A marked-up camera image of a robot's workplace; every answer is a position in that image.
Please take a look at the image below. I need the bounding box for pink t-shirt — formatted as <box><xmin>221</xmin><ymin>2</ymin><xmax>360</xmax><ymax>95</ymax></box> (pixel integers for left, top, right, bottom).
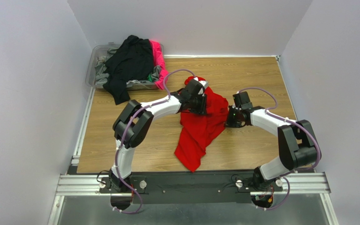
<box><xmin>150</xmin><ymin>40</ymin><xmax>169</xmax><ymax>90</ymax></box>

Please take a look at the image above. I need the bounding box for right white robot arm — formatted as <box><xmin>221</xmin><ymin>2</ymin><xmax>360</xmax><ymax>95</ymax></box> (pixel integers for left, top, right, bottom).
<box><xmin>225</xmin><ymin>106</ymin><xmax>321</xmax><ymax>190</ymax></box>

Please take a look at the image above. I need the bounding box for green garment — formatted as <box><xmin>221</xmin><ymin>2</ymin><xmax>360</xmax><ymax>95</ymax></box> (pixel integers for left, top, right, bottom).
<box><xmin>147</xmin><ymin>74</ymin><xmax>153</xmax><ymax>82</ymax></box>

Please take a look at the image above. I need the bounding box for clear plastic bin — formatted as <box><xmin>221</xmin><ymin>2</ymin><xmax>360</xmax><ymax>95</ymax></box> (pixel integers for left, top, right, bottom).
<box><xmin>85</xmin><ymin>43</ymin><xmax>158</xmax><ymax>91</ymax></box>

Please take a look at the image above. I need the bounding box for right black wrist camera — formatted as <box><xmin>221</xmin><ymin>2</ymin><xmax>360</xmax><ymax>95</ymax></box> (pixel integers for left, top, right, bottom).
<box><xmin>232</xmin><ymin>91</ymin><xmax>253</xmax><ymax>110</ymax></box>

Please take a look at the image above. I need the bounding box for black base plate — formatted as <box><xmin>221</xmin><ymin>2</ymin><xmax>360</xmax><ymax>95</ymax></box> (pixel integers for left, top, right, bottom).
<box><xmin>97</xmin><ymin>170</ymin><xmax>287</xmax><ymax>206</ymax></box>

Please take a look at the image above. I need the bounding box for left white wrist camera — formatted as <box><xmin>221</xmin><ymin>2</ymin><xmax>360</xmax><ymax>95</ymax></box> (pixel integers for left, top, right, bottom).
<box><xmin>193</xmin><ymin>76</ymin><xmax>209</xmax><ymax>95</ymax></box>

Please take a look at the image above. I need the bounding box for red t-shirt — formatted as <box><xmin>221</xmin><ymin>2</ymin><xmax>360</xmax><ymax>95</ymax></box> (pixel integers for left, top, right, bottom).
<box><xmin>174</xmin><ymin>87</ymin><xmax>229</xmax><ymax>172</ymax></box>

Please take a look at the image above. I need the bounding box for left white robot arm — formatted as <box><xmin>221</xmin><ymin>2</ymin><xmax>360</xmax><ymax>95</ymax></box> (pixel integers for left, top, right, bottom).
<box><xmin>107</xmin><ymin>77</ymin><xmax>208</xmax><ymax>192</ymax></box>

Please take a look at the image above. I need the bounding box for black t-shirt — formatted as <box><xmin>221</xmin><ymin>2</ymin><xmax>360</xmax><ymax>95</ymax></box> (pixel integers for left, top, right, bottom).
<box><xmin>103</xmin><ymin>35</ymin><xmax>154</xmax><ymax>105</ymax></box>

